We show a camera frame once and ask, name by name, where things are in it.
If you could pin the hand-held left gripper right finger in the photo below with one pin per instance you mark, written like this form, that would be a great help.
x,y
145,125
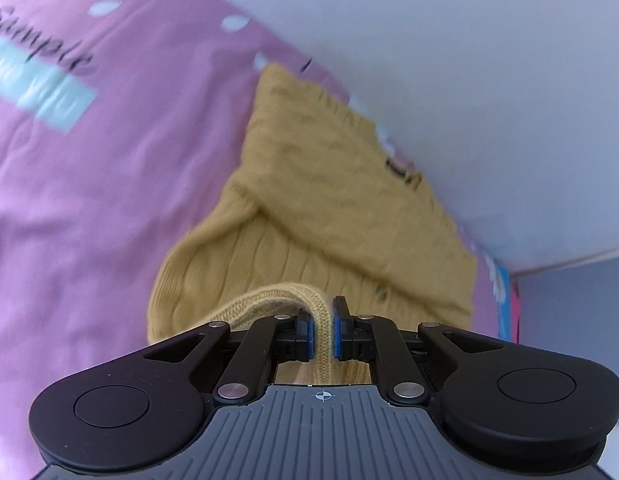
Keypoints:
x,y
337,342

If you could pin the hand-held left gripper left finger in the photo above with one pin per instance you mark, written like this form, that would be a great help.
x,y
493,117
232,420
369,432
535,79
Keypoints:
x,y
309,342

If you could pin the pink printed bed sheet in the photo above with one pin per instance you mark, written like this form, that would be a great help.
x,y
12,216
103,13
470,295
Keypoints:
x,y
99,185

